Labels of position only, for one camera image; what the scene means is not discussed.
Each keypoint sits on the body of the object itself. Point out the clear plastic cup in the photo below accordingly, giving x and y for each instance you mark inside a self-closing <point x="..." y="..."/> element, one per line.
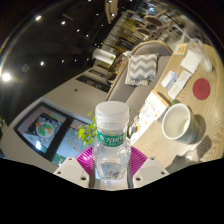
<point x="203" y="55"/>

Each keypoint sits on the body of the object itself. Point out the menu text wall poster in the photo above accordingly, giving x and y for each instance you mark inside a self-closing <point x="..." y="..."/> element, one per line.
<point x="71" y="143"/>

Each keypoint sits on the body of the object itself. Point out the yellow card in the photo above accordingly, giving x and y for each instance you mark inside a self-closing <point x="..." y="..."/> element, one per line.
<point x="180" y="49"/>

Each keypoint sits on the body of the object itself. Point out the clear plastic water bottle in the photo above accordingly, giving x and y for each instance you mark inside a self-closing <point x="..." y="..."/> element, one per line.
<point x="111" y="150"/>

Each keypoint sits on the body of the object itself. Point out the potted green plant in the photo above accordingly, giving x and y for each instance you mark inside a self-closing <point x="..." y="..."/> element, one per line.
<point x="87" y="131"/>

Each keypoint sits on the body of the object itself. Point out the food picture wall poster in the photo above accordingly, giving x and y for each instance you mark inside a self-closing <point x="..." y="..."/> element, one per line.
<point x="43" y="128"/>

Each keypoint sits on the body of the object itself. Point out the pale green mug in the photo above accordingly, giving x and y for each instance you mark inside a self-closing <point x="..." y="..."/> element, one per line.
<point x="188" y="131"/>

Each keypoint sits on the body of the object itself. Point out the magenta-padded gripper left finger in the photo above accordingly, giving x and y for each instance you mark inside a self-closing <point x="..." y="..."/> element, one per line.
<point x="71" y="168"/>

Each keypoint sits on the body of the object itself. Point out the grey zigzag cushion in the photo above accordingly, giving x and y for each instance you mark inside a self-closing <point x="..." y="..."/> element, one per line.
<point x="141" y="70"/>

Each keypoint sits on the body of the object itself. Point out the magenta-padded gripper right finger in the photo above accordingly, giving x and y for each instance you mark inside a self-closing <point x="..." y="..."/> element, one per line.
<point x="150" y="170"/>

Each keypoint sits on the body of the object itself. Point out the grey curved sofa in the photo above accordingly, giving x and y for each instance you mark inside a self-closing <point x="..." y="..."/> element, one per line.
<point x="125" y="91"/>

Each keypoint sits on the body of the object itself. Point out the white round pillar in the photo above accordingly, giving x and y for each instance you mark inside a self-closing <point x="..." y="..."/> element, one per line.
<point x="104" y="56"/>

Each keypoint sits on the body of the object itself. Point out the red round coaster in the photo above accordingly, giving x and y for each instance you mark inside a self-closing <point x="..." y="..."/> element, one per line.
<point x="201" y="89"/>

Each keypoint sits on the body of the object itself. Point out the group of ceiling lights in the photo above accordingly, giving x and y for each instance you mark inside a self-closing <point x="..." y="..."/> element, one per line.
<point x="6" y="77"/>

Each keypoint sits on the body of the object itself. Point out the blue and white box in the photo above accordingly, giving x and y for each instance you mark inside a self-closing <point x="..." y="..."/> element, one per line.
<point x="169" y="80"/>

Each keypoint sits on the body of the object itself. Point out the white folded leaflet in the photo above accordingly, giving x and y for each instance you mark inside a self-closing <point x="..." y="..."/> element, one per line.
<point x="180" y="85"/>

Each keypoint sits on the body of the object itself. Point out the white napkin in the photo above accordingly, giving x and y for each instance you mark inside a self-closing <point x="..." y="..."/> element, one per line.
<point x="191" y="61"/>

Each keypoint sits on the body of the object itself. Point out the group of dining chairs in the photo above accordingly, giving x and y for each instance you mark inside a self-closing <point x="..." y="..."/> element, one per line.
<point x="150" y="23"/>

